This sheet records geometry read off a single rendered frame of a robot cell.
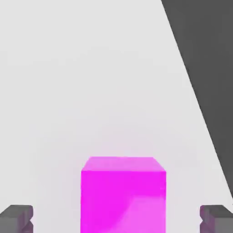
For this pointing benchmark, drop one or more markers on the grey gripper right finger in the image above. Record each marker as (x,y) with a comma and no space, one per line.
(217,218)

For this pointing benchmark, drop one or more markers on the small magenta cube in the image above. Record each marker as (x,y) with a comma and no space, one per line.
(122,198)

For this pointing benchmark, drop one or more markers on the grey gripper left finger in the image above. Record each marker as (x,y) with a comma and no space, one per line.
(15,217)

